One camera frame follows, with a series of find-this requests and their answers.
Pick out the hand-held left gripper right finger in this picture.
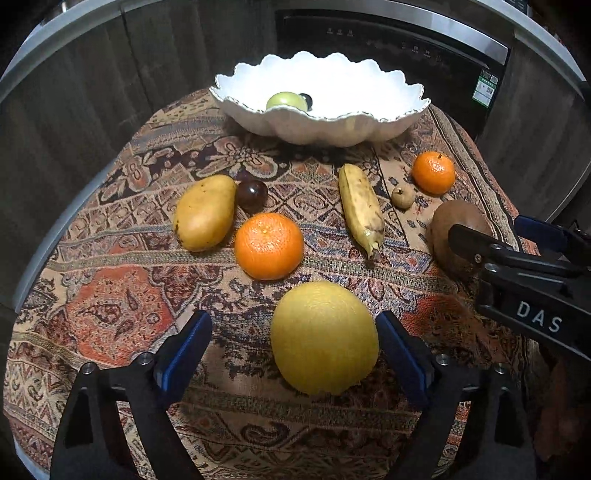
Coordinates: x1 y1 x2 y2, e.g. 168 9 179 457
376 311 539 480

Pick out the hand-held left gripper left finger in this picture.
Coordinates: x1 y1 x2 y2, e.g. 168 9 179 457
50 310 213 480

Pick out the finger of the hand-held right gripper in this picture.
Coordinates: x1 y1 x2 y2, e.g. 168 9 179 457
514 215 591 265
448 224 580 278

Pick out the brown kiwi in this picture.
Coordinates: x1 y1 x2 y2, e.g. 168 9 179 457
426 199 495 278

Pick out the small orange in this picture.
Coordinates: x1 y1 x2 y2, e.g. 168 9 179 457
411 152 456 195

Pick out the spotted yellow banana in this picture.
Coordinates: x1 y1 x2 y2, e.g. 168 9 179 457
338 163 386 268

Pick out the large orange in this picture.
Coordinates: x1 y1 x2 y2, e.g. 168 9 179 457
234 213 304 281

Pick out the yellow mango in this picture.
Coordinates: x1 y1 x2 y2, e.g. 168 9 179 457
174 174 238 253

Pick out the white scalloped ceramic bowl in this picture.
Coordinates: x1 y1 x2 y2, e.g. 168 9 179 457
209 51 431 148

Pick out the person's right forearm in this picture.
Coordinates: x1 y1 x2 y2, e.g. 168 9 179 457
531 355 591 462

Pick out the patterned woven tablecloth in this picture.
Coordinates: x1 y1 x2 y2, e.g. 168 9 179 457
4 88 555 480

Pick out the green label sticker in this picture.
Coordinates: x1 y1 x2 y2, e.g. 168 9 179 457
473 70 499 104

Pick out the black built-in dishwasher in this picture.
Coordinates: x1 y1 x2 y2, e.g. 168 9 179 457
276 9 511 139

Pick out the green apple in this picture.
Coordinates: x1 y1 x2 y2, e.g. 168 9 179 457
266 91 309 112

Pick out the grey kitchen countertop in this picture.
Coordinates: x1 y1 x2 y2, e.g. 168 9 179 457
0 0 591 102

